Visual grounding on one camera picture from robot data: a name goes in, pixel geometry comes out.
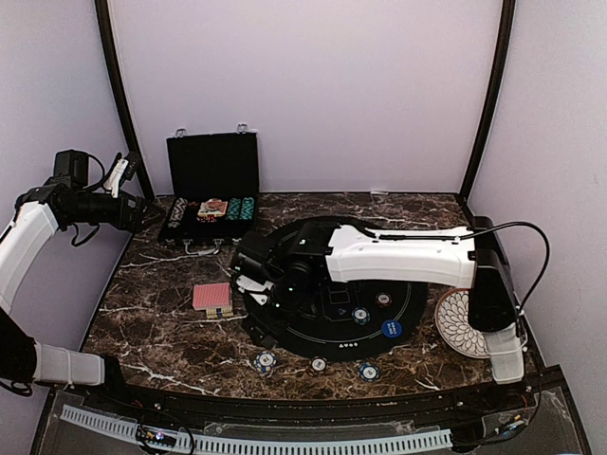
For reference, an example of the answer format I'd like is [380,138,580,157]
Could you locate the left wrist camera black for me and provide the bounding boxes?
[53,150,89,189]

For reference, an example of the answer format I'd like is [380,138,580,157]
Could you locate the black white chips in case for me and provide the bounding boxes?
[168,198,188,228]

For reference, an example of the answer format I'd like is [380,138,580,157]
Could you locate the blue white chip stack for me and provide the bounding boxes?
[253,351,277,376]

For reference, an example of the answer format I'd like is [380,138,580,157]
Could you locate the card box in case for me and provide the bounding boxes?
[196,198,229,223]

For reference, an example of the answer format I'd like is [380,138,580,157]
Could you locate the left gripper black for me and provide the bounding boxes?
[65,188,165,233]

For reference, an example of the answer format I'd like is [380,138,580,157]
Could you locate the round black poker mat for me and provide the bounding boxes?
[240,216,430,364]

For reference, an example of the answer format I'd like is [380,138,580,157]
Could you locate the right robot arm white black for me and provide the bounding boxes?
[231,216,525,411]

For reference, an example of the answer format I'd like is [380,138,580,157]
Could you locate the blue green chip stack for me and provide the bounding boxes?
[357,362,380,382]

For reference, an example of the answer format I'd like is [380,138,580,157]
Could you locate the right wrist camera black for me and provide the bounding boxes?
[230,231,276,284]

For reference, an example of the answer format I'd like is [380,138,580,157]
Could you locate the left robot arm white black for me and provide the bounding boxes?
[1,150,162,413]

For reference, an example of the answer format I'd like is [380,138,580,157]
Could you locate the blue small blind button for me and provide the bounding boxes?
[381,319,403,339]

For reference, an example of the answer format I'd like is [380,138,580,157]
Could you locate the black poker chip case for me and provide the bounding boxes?
[157,131,260,247]

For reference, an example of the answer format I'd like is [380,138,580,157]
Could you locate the red white chip stack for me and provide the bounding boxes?
[310,356,327,373]

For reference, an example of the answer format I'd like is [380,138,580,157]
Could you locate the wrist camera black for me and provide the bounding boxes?
[230,231,276,284]
[53,150,89,189]

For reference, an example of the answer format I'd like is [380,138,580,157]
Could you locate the red playing card deck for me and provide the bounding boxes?
[193,282,232,313]

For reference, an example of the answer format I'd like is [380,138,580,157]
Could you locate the floral patterned ceramic plate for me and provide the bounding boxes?
[434,288,488,359]

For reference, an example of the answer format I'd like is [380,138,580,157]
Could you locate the teal chips in case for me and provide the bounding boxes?
[226,197,256,221]

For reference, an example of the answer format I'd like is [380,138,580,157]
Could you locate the white cable duct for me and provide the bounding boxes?
[60,405,452,454]

